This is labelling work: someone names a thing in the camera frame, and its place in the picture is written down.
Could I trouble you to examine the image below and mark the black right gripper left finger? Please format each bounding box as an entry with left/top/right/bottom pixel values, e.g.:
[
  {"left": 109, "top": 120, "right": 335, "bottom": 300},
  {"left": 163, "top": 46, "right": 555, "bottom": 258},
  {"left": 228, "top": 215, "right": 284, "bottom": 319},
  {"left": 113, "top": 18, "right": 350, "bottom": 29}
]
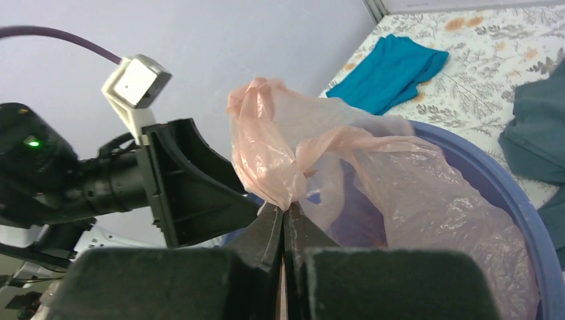
[{"left": 47, "top": 204, "right": 283, "bottom": 319}]

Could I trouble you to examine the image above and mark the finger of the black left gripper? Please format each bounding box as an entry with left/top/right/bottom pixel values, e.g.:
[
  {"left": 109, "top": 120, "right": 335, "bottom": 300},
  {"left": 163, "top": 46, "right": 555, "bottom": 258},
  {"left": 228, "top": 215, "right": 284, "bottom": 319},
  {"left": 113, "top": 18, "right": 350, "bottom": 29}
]
[
  {"left": 167, "top": 171, "right": 260, "bottom": 247},
  {"left": 167, "top": 118, "right": 247, "bottom": 195}
]

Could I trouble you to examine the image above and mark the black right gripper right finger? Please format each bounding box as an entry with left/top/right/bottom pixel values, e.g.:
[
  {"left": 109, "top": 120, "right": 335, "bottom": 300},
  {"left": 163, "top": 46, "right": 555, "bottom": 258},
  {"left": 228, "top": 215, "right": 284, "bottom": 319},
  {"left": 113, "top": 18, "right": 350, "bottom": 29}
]
[{"left": 282, "top": 204, "right": 499, "bottom": 319}]

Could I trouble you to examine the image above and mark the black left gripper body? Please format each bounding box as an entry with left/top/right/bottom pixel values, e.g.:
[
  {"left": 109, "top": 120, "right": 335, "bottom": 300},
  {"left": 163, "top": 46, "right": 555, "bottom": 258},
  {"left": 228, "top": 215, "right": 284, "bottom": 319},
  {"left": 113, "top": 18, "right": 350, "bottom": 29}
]
[{"left": 137, "top": 124, "right": 177, "bottom": 247}]

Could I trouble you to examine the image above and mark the pink plastic trash bag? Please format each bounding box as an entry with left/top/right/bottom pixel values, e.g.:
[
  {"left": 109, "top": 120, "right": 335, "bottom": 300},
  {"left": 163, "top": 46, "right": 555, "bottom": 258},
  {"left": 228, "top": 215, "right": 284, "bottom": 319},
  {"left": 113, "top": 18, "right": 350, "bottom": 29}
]
[{"left": 227, "top": 78, "right": 540, "bottom": 319}]

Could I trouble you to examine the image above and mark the blue plastic trash bin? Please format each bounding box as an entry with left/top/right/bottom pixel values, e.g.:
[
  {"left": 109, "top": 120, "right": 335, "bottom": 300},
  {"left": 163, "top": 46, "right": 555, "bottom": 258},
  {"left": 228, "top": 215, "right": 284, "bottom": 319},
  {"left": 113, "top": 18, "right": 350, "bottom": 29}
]
[{"left": 221, "top": 120, "right": 565, "bottom": 320}]

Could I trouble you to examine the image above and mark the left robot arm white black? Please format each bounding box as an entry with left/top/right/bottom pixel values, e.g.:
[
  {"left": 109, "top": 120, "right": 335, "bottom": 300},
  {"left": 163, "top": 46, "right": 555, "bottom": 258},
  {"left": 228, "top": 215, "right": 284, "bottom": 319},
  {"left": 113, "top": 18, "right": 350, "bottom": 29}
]
[{"left": 1, "top": 103, "right": 259, "bottom": 271}]

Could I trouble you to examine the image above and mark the teal cloth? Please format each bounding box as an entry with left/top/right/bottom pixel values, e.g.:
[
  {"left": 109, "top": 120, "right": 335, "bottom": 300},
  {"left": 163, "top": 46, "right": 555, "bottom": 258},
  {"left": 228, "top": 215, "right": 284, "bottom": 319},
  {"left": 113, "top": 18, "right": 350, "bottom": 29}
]
[{"left": 326, "top": 35, "right": 449, "bottom": 115}]

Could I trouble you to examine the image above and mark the grey-blue shirt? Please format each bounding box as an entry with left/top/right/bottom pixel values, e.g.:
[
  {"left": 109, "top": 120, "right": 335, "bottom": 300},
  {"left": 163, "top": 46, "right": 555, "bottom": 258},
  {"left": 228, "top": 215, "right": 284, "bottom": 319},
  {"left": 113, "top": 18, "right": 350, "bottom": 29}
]
[{"left": 498, "top": 61, "right": 564, "bottom": 268}]

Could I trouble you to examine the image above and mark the floral tablecloth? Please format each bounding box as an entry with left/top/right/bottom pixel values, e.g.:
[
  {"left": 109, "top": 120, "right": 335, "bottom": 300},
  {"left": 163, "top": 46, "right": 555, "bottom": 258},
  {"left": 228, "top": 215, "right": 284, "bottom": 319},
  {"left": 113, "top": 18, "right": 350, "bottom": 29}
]
[{"left": 320, "top": 4, "right": 565, "bottom": 211}]

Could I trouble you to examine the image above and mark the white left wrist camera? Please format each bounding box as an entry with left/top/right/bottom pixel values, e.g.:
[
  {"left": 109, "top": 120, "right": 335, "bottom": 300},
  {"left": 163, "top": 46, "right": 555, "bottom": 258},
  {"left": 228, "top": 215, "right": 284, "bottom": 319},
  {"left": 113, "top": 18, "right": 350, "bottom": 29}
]
[{"left": 101, "top": 55, "right": 172, "bottom": 145}]

